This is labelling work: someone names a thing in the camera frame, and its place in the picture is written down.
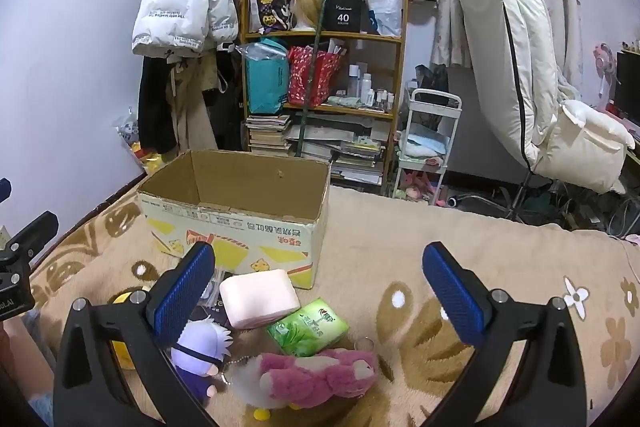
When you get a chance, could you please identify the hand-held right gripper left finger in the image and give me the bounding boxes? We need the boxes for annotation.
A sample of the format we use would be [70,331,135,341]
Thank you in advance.
[52,241,226,427]

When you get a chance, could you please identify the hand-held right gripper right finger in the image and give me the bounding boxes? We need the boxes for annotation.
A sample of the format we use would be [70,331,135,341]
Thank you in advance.
[421,242,588,427]

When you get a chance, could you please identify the lilac-haired plush doll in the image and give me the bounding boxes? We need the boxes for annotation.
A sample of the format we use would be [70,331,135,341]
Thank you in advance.
[171,316,233,408]

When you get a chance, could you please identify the pink tissue pack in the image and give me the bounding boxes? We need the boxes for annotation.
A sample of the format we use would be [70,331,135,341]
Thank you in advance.
[219,269,301,330]

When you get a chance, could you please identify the yellow plush toy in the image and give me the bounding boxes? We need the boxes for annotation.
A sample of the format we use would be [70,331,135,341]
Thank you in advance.
[111,287,151,370]

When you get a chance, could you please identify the printed cardboard box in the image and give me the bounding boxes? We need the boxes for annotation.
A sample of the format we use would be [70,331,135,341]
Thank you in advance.
[136,150,332,290]

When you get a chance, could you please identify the pink bear plush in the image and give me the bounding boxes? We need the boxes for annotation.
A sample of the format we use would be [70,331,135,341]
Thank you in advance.
[257,347,379,409]

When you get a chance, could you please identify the person's left forearm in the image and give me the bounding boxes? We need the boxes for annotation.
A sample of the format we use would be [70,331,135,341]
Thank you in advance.
[0,318,56,408]

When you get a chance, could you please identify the black tissue packet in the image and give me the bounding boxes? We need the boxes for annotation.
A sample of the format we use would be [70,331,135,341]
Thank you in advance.
[197,277,236,329]

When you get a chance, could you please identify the clear plastic package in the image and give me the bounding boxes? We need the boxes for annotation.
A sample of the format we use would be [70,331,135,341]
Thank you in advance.
[204,266,232,305]

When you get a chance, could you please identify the beige patterned blanket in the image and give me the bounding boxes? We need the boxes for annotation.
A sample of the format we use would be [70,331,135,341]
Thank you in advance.
[27,167,640,427]

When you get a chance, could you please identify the pink plush toy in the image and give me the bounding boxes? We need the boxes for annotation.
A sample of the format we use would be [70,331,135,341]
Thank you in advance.
[398,171,437,201]

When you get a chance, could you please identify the pile of yellow toys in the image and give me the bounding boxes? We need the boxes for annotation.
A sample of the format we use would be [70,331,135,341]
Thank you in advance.
[114,109,168,175]

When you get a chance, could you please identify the green tissue packet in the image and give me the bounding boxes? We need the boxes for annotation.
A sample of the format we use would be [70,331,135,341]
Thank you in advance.
[266,298,350,357]

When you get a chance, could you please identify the blue cloth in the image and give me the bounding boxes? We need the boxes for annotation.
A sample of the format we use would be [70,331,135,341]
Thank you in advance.
[401,134,447,158]

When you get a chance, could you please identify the black hanging coat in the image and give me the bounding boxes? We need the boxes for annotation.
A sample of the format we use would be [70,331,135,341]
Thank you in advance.
[137,54,180,156]

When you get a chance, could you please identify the stack of papers and booklets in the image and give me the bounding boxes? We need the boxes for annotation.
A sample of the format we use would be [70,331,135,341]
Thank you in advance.
[299,112,387,186]

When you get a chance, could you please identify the stack of books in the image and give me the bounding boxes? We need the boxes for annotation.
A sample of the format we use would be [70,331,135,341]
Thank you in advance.
[245,114,294,158]

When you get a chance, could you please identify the beige hanging garment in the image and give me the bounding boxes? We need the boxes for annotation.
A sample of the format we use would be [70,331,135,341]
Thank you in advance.
[169,52,223,152]

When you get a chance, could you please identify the wooden shelf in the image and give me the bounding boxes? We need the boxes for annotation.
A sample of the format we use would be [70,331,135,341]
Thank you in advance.
[238,0,409,198]

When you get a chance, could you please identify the white rolling cart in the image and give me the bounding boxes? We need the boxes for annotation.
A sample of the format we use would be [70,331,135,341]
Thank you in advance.
[391,88,463,206]

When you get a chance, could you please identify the group of cosmetic bottles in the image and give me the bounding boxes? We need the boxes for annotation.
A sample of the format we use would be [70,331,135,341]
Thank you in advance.
[344,64,397,112]

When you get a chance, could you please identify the teal bag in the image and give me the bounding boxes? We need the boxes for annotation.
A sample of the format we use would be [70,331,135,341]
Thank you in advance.
[242,38,292,116]

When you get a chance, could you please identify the cream recliner chair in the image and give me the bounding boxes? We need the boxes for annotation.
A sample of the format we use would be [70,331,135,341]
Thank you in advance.
[452,0,636,195]

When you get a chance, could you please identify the green pole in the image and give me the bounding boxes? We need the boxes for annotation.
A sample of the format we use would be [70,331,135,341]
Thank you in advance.
[294,0,334,158]

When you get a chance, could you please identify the red gift bag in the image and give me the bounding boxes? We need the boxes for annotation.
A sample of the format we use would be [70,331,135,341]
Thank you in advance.
[287,46,346,108]

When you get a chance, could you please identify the black monitor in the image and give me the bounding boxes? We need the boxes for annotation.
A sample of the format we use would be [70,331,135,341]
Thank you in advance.
[613,49,640,128]

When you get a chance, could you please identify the pink fan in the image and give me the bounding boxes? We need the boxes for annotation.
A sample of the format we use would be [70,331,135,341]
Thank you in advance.
[593,43,616,100]

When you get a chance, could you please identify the black box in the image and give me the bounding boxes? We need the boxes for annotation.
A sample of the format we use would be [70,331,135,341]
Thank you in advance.
[320,0,367,32]

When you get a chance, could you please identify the clear plastic bag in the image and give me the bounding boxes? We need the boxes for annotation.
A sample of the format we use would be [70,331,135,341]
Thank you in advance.
[362,0,406,38]

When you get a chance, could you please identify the blond wig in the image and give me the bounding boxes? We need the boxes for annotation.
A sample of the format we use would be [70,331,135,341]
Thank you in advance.
[286,0,327,31]

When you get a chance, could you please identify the white fluffy plush keychain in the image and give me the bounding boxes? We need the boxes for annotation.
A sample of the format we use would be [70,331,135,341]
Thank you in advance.
[227,354,273,421]

